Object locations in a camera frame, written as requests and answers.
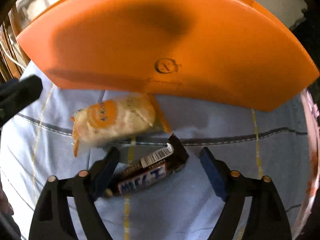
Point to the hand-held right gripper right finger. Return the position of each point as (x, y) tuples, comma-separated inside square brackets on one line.
[(212, 177)]

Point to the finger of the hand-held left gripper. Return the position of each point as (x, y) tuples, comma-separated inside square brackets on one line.
[(22, 90)]

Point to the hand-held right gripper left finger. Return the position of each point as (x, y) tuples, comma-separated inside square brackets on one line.
[(102, 180)]

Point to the brown chocolate bar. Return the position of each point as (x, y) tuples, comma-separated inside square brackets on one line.
[(142, 182)]

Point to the orange cardboard box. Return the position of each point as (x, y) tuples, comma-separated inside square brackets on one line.
[(150, 42)]

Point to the blue striped tablecloth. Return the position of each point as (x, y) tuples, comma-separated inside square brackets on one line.
[(225, 130)]

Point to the white cake orange print packet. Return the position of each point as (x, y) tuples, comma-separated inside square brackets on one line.
[(112, 122)]

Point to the pink cloth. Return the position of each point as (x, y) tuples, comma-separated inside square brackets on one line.
[(311, 142)]

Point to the dark carved wooden furniture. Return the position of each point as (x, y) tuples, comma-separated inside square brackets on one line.
[(312, 17)]

